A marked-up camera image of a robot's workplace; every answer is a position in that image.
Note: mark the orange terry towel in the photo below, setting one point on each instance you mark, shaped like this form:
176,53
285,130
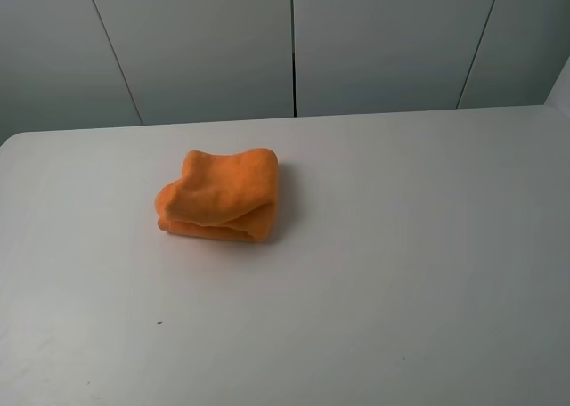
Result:
222,197

